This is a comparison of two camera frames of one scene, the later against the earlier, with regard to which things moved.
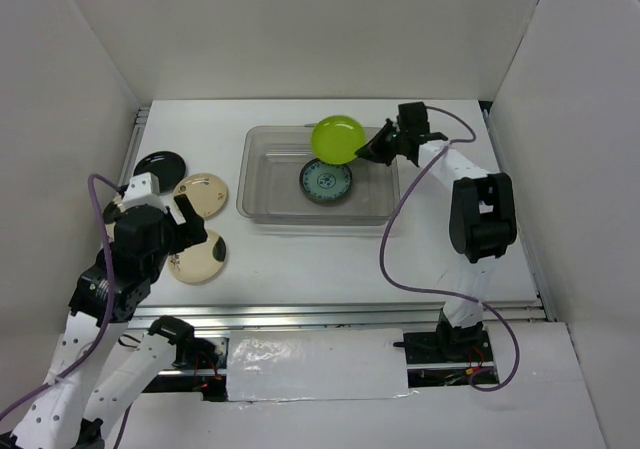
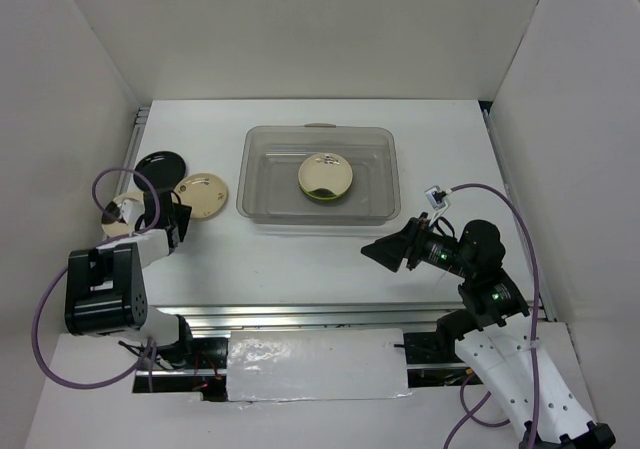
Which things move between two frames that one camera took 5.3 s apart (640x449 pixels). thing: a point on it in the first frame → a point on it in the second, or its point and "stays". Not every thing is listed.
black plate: [167, 166] stays
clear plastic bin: [271, 160] stays
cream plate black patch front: [200, 262] → [325, 170]
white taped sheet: [316, 364] stays
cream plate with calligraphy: [206, 192] stays
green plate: [337, 138] → [323, 193]
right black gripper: [376, 150] → [390, 249]
